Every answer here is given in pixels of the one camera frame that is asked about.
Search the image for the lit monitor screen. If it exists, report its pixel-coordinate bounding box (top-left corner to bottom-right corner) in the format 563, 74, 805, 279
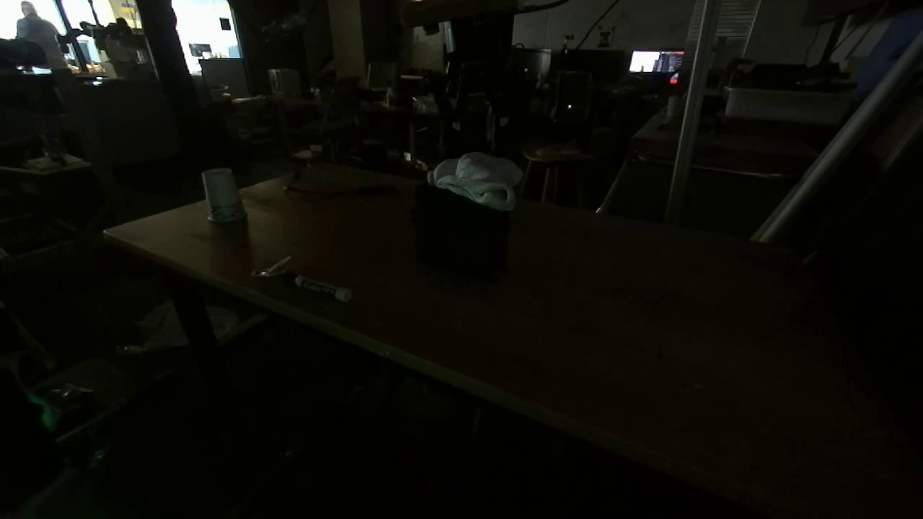
625, 50, 688, 77

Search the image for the white marker pen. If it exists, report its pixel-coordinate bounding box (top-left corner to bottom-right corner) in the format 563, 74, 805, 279
291, 273, 353, 306

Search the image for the person in dark clothes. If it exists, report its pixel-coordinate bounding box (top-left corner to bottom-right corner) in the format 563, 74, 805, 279
15, 0, 69, 74

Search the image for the slanted metal rail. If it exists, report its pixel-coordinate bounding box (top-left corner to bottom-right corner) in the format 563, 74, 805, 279
749, 34, 923, 249

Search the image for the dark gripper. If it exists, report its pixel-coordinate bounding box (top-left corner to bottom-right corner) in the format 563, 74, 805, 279
446, 54, 515, 155

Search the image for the white upright pole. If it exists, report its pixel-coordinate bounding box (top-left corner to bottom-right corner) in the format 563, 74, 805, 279
662, 0, 723, 224

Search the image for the round wooden stool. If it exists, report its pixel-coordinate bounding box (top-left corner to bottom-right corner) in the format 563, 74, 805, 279
518, 144, 597, 208

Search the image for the white terry cloth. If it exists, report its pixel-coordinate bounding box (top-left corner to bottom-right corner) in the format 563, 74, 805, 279
426, 149, 528, 213

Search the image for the white storage box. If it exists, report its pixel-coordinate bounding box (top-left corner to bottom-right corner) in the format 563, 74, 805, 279
720, 84, 854, 128

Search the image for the white cup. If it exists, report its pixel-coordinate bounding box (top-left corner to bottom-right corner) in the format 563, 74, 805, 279
198, 168, 247, 229

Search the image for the black open box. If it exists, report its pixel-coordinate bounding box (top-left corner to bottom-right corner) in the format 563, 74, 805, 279
413, 178, 515, 279

